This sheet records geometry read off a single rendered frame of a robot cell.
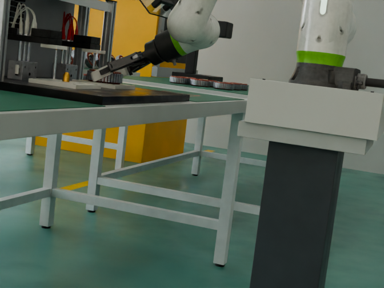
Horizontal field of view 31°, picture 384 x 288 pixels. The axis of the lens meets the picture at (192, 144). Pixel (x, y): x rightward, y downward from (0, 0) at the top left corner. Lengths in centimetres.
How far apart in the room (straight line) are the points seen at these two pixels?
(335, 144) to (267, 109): 19
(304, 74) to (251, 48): 550
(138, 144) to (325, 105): 411
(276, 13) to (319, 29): 546
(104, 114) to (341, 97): 57
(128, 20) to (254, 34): 194
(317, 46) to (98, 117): 59
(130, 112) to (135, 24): 396
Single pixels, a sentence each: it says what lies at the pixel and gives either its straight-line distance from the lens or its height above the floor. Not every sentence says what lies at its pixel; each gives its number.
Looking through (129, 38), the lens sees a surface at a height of 100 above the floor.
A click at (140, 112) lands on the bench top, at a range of 186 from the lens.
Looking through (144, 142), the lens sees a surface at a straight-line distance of 573.
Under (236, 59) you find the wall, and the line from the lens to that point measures 735.
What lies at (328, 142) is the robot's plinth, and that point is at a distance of 172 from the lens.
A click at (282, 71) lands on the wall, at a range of 723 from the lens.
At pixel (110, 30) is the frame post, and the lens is 242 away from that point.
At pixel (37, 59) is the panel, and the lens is 235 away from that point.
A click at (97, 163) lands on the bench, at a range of 379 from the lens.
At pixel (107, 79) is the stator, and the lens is 218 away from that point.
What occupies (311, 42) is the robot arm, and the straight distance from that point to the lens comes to 183.
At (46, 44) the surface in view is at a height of 88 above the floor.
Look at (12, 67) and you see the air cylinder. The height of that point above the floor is 80.
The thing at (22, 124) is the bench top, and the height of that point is 73.
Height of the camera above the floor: 88
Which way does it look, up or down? 7 degrees down
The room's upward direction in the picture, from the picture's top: 7 degrees clockwise
